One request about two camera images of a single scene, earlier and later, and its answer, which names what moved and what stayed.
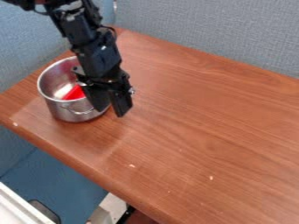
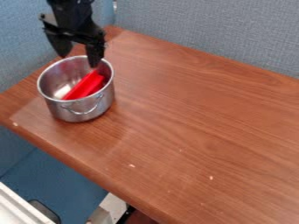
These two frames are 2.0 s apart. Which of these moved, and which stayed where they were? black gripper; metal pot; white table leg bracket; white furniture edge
Moved: black gripper
Stayed: metal pot; white table leg bracket; white furniture edge
